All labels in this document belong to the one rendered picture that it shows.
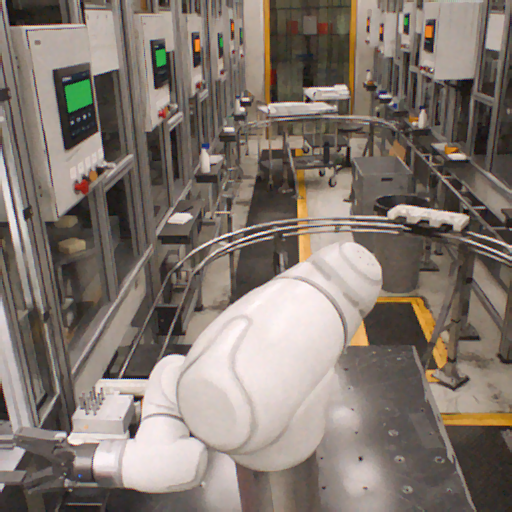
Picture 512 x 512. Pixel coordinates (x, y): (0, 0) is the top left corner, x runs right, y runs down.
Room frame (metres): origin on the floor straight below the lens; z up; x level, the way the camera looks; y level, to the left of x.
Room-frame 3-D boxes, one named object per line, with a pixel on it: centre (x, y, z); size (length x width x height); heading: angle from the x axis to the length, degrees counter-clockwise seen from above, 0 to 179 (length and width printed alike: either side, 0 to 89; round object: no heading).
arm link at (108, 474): (0.87, 0.29, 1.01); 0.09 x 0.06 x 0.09; 176
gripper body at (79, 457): (0.88, 0.37, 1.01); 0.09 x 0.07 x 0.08; 86
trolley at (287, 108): (6.45, -0.52, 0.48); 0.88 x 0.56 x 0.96; 104
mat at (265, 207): (5.52, -0.24, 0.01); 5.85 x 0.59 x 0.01; 176
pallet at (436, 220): (2.68, -0.86, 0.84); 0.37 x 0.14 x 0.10; 54
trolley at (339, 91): (7.69, -1.01, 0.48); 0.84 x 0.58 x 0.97; 4
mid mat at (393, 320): (3.01, -0.83, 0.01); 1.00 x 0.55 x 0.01; 176
